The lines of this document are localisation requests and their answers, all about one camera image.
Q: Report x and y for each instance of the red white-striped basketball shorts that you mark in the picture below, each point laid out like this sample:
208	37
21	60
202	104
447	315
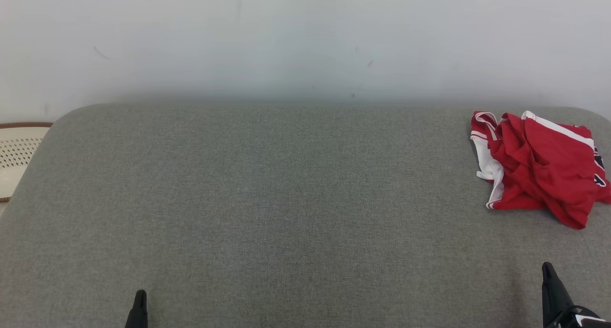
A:
544	170

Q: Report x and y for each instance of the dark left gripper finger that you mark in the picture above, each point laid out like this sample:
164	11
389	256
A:
139	313

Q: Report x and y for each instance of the cream perforated laundry basket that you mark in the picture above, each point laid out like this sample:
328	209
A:
19	151

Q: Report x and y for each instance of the red white basketball jersey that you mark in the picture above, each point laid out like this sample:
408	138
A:
484	151

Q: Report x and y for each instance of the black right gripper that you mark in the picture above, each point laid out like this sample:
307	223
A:
584	321

